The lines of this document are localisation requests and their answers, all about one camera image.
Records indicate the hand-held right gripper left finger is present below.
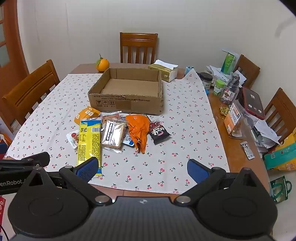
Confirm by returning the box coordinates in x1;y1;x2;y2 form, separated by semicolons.
15;157;111;207

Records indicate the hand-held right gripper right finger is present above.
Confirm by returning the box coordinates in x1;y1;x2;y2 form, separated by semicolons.
174;159;270;207

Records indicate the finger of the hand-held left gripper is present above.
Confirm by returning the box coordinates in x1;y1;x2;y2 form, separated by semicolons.
0;152;50;171

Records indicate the long yellow snack packet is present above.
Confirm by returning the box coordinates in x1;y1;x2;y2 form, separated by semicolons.
76;117;103;178

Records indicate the small red and white packet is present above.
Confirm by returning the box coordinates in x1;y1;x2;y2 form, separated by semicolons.
66;129;80;149

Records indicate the silver foil packet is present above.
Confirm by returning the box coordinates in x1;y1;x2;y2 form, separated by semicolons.
101;119;127;152

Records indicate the blue-edged clear snack packet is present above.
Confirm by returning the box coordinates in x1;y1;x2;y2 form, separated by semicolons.
122;130;135;146

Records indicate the black snack packet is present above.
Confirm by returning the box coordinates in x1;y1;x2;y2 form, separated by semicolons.
148;120;171;146

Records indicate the small orange snack packet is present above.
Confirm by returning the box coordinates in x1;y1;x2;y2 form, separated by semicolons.
74;106;101;124

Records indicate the red clear round cake packet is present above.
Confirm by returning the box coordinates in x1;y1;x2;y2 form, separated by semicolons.
101;111;122;123

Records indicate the crinkled orange snack bag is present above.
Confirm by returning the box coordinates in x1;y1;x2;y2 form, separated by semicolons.
125;114;150;154

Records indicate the brown cardboard box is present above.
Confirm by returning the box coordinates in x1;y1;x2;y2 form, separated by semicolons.
87;68;163;115

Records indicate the red box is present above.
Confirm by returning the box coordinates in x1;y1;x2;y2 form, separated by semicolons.
0;196;6;229

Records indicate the cherry print tablecloth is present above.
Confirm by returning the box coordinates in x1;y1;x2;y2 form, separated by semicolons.
5;70;230;194

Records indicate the small blister card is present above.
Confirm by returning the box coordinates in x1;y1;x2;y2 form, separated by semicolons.
240;141;255;160

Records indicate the wooden chair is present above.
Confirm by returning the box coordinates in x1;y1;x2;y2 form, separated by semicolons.
264;88;296;144
2;60;60;133
120;32;159;65
233;54;260;90

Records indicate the pile of white papers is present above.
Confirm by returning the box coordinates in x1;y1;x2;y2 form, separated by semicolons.
251;118;281;158
206;47;247;87

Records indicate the clear jar with red label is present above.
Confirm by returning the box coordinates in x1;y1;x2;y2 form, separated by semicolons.
220;72;241;105

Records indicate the green and white bag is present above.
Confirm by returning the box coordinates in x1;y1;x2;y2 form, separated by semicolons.
269;176;293;205

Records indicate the green lid jar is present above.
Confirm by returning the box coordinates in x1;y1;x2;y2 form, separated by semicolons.
213;79;226;96

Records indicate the yellow and green box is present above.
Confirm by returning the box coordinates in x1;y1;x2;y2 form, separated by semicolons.
264;133;296;171

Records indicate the phone in red case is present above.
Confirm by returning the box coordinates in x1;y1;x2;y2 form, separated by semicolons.
242;87;265;120

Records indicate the black lid jar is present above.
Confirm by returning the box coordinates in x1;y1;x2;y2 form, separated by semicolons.
199;72;213;90

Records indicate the gold tissue box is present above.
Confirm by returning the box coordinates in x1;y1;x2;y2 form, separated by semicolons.
148;60;179;82

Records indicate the orange fruit with leaf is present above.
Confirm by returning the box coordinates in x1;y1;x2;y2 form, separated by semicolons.
96;54;110;72

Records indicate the green and white carton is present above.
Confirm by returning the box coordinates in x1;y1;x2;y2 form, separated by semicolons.
220;52;240;75

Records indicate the wooden door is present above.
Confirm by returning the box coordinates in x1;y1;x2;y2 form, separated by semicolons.
0;0;29;75

